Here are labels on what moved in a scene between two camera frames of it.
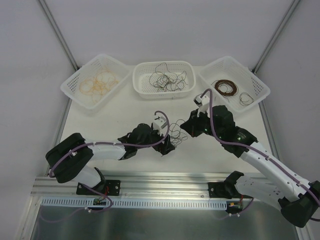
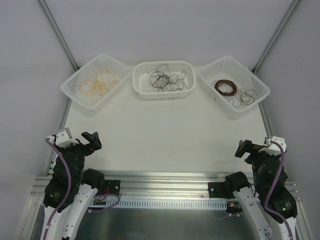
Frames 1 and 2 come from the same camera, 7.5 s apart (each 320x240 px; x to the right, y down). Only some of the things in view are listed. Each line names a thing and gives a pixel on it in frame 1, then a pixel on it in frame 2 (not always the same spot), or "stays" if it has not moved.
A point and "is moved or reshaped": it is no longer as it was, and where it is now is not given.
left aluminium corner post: (59, 34) stays
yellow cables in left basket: (98, 85) stays
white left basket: (93, 85) stays
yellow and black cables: (177, 136) is moved or reshaped
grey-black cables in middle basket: (162, 79) stays
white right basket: (234, 84) stays
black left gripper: (163, 144) → (83, 145)
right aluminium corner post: (276, 35) stays
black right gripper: (194, 124) → (251, 152)
